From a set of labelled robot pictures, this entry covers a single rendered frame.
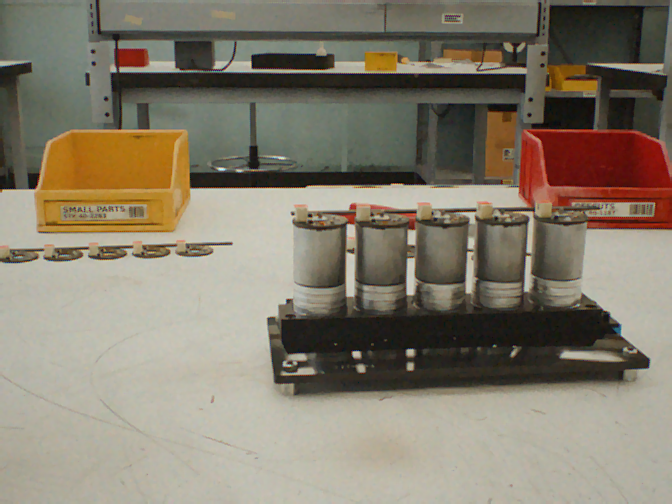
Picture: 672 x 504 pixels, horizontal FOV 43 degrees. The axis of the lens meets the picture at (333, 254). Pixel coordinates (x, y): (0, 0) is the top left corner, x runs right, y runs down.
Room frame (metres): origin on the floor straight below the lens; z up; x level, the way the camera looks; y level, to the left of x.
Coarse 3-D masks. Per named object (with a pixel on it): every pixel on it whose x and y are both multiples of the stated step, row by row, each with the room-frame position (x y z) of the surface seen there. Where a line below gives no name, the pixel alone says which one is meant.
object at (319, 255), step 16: (320, 224) 0.37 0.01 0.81; (304, 240) 0.37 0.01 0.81; (320, 240) 0.36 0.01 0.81; (336, 240) 0.37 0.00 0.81; (304, 256) 0.37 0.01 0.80; (320, 256) 0.36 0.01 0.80; (336, 256) 0.37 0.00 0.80; (304, 272) 0.37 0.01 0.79; (320, 272) 0.36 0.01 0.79; (336, 272) 0.37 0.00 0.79; (304, 288) 0.37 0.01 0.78; (320, 288) 0.36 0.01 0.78; (336, 288) 0.37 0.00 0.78; (304, 304) 0.37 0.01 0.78; (320, 304) 0.36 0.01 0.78; (336, 304) 0.37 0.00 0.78
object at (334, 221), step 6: (312, 216) 0.38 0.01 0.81; (324, 216) 0.38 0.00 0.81; (330, 216) 0.38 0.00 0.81; (336, 216) 0.38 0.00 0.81; (294, 222) 0.37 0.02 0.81; (300, 222) 0.37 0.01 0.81; (306, 222) 0.37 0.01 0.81; (312, 222) 0.37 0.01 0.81; (318, 222) 0.37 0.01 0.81; (324, 222) 0.37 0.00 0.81; (330, 222) 0.37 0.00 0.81; (336, 222) 0.37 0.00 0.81; (342, 222) 0.37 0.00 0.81; (312, 228) 0.36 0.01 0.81; (318, 228) 0.36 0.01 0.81; (324, 228) 0.36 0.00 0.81; (330, 228) 0.36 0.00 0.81
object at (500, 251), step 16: (480, 224) 0.38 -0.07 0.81; (528, 224) 0.38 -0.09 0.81; (480, 240) 0.38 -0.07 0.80; (496, 240) 0.37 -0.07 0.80; (512, 240) 0.37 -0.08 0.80; (480, 256) 0.38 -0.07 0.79; (496, 256) 0.37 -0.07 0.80; (512, 256) 0.37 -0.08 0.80; (480, 272) 0.38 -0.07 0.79; (496, 272) 0.37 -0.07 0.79; (512, 272) 0.37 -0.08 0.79; (480, 288) 0.38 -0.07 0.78; (496, 288) 0.37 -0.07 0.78; (512, 288) 0.37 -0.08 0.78; (480, 304) 0.38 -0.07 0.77; (496, 304) 0.37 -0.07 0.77; (512, 304) 0.37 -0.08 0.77
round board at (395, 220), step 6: (372, 216) 0.38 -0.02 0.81; (390, 216) 0.38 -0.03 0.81; (396, 216) 0.38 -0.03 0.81; (402, 216) 0.38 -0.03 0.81; (360, 222) 0.37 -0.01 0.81; (366, 222) 0.37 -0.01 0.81; (372, 222) 0.37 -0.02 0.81; (378, 222) 0.37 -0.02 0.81; (390, 222) 0.37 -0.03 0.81; (396, 222) 0.37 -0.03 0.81; (402, 222) 0.37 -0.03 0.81; (408, 222) 0.37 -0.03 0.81
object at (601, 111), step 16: (592, 64) 3.33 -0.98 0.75; (608, 64) 3.35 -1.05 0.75; (624, 64) 3.36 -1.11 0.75; (640, 64) 3.37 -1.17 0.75; (656, 64) 3.38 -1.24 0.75; (608, 80) 3.32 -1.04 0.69; (624, 80) 2.98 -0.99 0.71; (640, 80) 2.85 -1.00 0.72; (656, 80) 2.72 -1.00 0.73; (608, 96) 3.32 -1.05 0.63
